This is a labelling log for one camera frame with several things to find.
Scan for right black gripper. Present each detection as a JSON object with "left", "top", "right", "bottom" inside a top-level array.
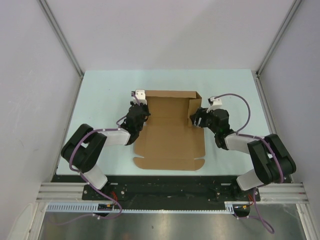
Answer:
[{"left": 190, "top": 107, "right": 219, "bottom": 135}]

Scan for brown cardboard box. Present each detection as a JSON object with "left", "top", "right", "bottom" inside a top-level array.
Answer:
[{"left": 133, "top": 90, "right": 206, "bottom": 171}]

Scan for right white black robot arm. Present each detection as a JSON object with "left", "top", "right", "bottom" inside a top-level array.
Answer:
[{"left": 189, "top": 107, "right": 297, "bottom": 201}]

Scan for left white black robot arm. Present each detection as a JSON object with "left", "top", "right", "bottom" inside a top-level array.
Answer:
[{"left": 60, "top": 100, "right": 151, "bottom": 200}]

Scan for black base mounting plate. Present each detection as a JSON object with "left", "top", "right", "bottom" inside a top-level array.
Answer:
[{"left": 51, "top": 174, "right": 292, "bottom": 202}]

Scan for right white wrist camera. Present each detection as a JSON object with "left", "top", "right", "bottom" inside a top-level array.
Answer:
[{"left": 206, "top": 96, "right": 223, "bottom": 113}]

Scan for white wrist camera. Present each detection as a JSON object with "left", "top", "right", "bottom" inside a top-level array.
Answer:
[
  {"left": 131, "top": 89, "right": 148, "bottom": 105},
  {"left": 206, "top": 96, "right": 223, "bottom": 113}
]

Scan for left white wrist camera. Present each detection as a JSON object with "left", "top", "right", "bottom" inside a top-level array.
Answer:
[{"left": 131, "top": 89, "right": 148, "bottom": 105}]

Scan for grey slotted cable duct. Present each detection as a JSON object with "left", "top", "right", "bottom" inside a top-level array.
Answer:
[{"left": 46, "top": 201, "right": 249, "bottom": 214}]

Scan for aluminium front rail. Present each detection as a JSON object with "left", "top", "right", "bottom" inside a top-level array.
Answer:
[{"left": 36, "top": 182, "right": 309, "bottom": 204}]

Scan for right aluminium frame post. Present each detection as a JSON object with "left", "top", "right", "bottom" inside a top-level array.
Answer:
[{"left": 254, "top": 0, "right": 303, "bottom": 76}]

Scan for aluminium frame post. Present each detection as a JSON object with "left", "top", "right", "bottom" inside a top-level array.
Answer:
[
  {"left": 37, "top": 0, "right": 85, "bottom": 77},
  {"left": 254, "top": 0, "right": 303, "bottom": 76}
]

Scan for left aluminium frame post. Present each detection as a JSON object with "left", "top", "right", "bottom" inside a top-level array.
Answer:
[{"left": 37, "top": 0, "right": 85, "bottom": 77}]

